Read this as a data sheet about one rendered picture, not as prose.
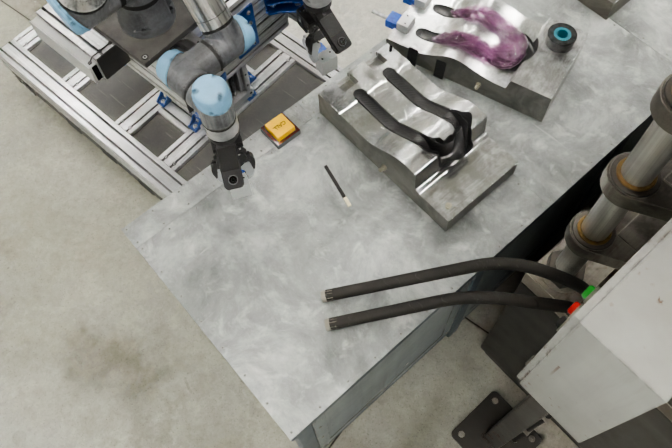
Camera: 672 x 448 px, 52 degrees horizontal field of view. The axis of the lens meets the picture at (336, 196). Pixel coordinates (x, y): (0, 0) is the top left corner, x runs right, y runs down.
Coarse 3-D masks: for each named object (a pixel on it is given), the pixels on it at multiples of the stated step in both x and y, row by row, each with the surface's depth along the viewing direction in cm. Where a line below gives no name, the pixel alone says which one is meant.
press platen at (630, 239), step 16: (576, 224) 149; (624, 224) 150; (640, 224) 149; (656, 224) 149; (576, 240) 148; (608, 240) 147; (624, 240) 148; (640, 240) 147; (592, 256) 148; (608, 256) 146; (624, 256) 146
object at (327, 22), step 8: (320, 16) 168; (328, 16) 169; (320, 24) 169; (328, 24) 169; (336, 24) 169; (328, 32) 169; (336, 32) 169; (344, 32) 170; (328, 40) 170; (336, 40) 169; (344, 40) 169; (336, 48) 169; (344, 48) 170
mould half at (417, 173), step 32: (384, 64) 190; (320, 96) 186; (352, 96) 185; (384, 96) 185; (448, 96) 183; (352, 128) 182; (384, 128) 181; (416, 128) 177; (448, 128) 174; (480, 128) 178; (384, 160) 178; (416, 160) 170; (480, 160) 178; (512, 160) 178; (416, 192) 175; (448, 192) 174; (480, 192) 174; (448, 224) 172
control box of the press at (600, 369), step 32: (640, 256) 101; (608, 288) 98; (640, 288) 98; (576, 320) 97; (608, 320) 96; (640, 320) 96; (544, 352) 113; (576, 352) 102; (608, 352) 94; (640, 352) 94; (544, 384) 121; (576, 384) 110; (608, 384) 101; (640, 384) 93; (480, 416) 230; (512, 416) 189; (544, 416) 169; (576, 416) 118; (608, 416) 108
